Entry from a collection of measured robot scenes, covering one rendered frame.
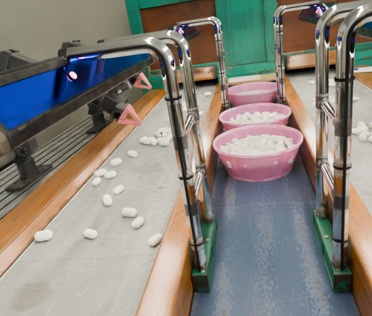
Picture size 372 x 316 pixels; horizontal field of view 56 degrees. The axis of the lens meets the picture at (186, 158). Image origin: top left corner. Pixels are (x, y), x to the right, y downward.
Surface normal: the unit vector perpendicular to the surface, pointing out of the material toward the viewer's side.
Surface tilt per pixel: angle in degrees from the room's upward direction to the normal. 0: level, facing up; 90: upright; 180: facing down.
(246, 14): 90
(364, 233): 0
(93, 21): 90
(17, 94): 58
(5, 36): 90
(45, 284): 0
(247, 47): 90
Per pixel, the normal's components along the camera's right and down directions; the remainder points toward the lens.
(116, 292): -0.15, -0.92
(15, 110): 0.75, -0.55
